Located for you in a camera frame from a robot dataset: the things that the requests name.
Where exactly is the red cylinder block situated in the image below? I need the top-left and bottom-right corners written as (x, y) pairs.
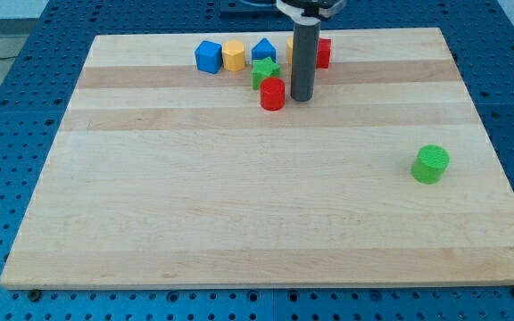
top-left (260, 77), bottom-right (286, 111)

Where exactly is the green star block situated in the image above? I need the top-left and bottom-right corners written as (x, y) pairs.
top-left (252, 57), bottom-right (280, 90)

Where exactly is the wooden board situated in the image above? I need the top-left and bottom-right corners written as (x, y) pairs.
top-left (0, 28), bottom-right (514, 290)

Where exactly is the yellow hexagon block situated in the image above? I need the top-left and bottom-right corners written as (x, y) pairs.
top-left (222, 40), bottom-right (245, 71)

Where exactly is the blue pentagon block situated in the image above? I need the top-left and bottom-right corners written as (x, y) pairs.
top-left (251, 37), bottom-right (277, 62)

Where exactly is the blue cube block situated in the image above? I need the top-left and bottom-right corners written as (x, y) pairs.
top-left (195, 40), bottom-right (223, 74)

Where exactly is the yellow block behind tool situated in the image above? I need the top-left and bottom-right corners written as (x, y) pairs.
top-left (286, 37), bottom-right (294, 65)

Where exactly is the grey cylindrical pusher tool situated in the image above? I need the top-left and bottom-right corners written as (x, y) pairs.
top-left (291, 22), bottom-right (320, 102)

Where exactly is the red block behind tool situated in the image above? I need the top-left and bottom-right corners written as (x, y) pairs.
top-left (316, 38), bottom-right (332, 69)

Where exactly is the green cylinder block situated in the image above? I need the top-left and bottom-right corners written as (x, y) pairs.
top-left (411, 144), bottom-right (451, 185)

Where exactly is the white tool mount bracket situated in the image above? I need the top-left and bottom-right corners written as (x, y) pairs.
top-left (276, 0), bottom-right (348, 26)

